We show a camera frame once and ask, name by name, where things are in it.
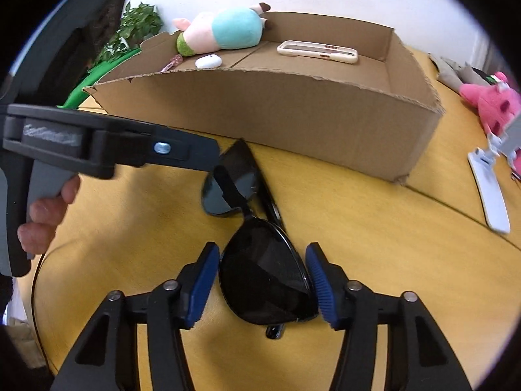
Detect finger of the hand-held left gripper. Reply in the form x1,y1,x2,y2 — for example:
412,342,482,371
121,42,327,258
92,116,220,180

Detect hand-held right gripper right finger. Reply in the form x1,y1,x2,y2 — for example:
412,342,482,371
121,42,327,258
305,242,473,391

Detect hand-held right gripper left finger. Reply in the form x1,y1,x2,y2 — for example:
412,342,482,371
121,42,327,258
51,241,220,391

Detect black sunglasses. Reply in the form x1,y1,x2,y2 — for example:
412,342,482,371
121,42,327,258
201,138,320,340

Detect pink pen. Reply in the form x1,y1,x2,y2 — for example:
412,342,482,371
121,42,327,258
160,54,184,74

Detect shallow cardboard box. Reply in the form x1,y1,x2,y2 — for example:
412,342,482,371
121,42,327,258
82,11,445,187

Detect clear phone case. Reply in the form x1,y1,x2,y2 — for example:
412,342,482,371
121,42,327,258
277,40,359,65

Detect person's left hand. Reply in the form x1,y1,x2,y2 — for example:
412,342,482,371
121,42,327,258
18,174,82,255

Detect green tablecloth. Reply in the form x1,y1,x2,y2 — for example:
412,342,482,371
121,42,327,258
61,47,141,109

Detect large black object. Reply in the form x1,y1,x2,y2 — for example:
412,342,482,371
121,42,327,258
0,0,133,109

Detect pink and teal pig plush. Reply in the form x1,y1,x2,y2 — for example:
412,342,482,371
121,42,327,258
172,3,271,58

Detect large potted green plant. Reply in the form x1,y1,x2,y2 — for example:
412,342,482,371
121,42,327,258
95,2,163,66

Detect white phone stand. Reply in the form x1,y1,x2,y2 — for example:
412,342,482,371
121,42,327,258
467,116,521,235

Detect beige cloth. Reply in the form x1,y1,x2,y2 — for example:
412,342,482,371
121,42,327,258
427,53,495,90

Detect pink bear plush toy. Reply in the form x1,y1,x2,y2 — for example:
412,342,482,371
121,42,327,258
460,71,521,135

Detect thin black cable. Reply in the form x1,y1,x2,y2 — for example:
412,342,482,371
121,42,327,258
30,239,63,375

